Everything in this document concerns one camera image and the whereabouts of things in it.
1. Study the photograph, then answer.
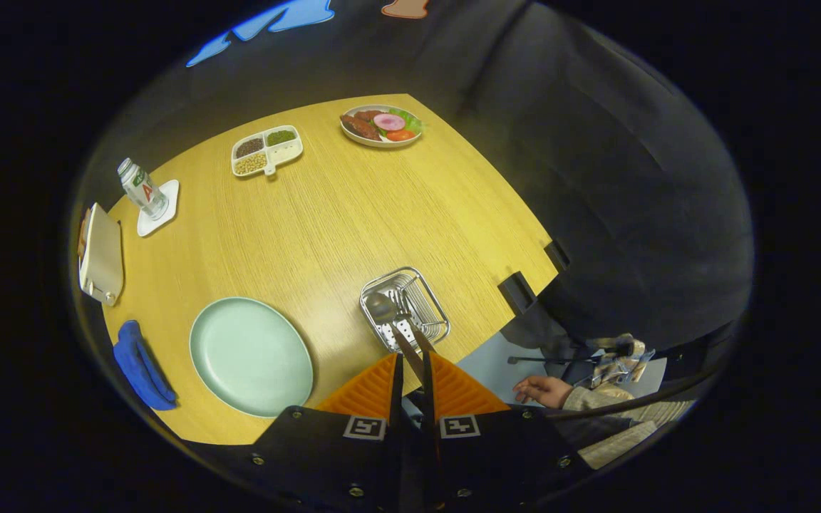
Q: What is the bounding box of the pale green plate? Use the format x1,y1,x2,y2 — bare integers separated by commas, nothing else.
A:
189,296,315,418

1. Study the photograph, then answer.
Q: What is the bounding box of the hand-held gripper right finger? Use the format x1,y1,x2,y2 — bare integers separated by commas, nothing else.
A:
421,351,593,513

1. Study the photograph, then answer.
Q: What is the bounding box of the white plate with food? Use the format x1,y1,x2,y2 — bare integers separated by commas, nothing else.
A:
340,105,423,148

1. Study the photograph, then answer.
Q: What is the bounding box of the person's beige clothing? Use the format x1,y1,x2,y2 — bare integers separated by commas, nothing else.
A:
580,420,659,470

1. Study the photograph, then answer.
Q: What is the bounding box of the small clear drink bottle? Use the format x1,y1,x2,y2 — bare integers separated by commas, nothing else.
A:
117,157,170,220

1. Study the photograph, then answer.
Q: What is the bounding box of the white toaster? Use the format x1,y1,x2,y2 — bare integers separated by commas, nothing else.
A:
78,203,125,307

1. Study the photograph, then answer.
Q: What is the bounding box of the white divided dish with beans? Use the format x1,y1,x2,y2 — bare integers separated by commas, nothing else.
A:
231,125,304,177

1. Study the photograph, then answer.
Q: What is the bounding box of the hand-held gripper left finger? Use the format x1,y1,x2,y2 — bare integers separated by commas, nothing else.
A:
252,353,406,513

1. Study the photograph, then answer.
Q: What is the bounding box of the black metal stand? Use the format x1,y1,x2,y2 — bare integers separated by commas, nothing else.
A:
507,354,600,366

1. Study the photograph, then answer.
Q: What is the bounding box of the plaid cloth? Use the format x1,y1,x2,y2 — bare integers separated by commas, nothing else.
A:
589,333,657,389

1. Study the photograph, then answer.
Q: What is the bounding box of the metal wire basket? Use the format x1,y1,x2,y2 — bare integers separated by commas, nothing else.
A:
359,266,451,355

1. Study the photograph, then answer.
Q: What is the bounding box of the blue cloth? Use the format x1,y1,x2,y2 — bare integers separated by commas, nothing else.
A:
113,320,177,411

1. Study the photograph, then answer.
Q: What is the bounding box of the black table clamp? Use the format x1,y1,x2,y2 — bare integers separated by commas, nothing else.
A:
497,271,539,314
544,239,571,271

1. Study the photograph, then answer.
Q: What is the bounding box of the metal spoon with brown handle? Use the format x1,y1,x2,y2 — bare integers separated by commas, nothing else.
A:
366,291,431,428

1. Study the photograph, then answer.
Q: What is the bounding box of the metal fork with brown handle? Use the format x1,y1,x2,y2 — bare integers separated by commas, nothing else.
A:
393,285,438,355

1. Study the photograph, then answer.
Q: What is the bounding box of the white square coaster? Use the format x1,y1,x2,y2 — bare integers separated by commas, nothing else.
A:
137,179,180,238

